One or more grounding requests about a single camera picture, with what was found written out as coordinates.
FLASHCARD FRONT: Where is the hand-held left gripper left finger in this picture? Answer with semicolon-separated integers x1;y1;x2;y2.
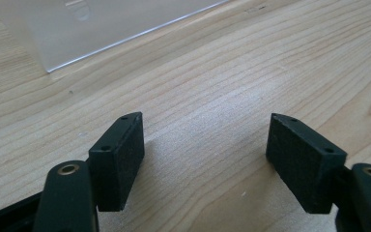
88;111;146;213

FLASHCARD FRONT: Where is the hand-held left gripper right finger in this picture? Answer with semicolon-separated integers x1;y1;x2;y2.
265;112;348;215

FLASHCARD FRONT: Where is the clear acrylic box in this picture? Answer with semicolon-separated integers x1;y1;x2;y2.
0;0;231;73

